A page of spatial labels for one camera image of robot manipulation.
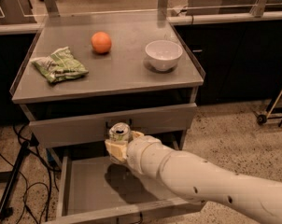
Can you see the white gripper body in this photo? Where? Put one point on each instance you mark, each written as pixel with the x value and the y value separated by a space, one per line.
pixel 137 153

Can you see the green 7up can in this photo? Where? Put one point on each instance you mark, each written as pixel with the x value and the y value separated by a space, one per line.
pixel 120 132

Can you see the grey metal drawer cabinet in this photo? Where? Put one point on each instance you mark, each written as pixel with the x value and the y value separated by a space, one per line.
pixel 119 80

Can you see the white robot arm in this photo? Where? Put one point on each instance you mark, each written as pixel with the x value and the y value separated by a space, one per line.
pixel 193 178

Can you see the open grey middle drawer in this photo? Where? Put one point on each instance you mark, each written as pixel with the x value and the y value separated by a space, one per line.
pixel 94 190

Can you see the black stand pole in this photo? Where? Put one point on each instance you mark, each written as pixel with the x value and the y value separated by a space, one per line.
pixel 12 177

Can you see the orange fruit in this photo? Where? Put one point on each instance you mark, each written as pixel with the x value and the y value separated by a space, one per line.
pixel 101 42

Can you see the white ceramic bowl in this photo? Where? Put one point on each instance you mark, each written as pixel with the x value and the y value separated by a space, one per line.
pixel 163 54

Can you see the green chip bag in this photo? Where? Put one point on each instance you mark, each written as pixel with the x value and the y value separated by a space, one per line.
pixel 60 66

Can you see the grey top drawer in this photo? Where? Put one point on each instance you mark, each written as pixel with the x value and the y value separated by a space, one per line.
pixel 93 128

